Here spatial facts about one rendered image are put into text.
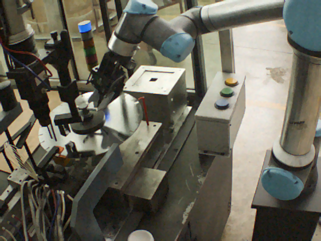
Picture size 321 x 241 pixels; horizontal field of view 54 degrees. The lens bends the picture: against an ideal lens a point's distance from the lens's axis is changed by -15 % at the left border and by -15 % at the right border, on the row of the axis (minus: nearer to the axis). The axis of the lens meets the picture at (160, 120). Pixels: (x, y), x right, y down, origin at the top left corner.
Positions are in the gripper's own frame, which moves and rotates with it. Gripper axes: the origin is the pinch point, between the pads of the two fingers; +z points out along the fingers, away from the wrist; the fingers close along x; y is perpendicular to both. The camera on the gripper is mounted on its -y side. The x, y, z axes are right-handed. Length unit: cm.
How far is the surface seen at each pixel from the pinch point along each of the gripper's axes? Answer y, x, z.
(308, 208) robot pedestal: 0, 68, -11
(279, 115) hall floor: -163, 69, 37
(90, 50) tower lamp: -21.0, -19.2, -1.7
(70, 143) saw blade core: 12.5, 0.7, 7.0
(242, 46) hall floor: -273, 14, 42
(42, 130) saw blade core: 9.6, -11.6, 13.3
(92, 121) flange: 3.6, 1.1, 3.3
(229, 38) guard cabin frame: -39, 19, -26
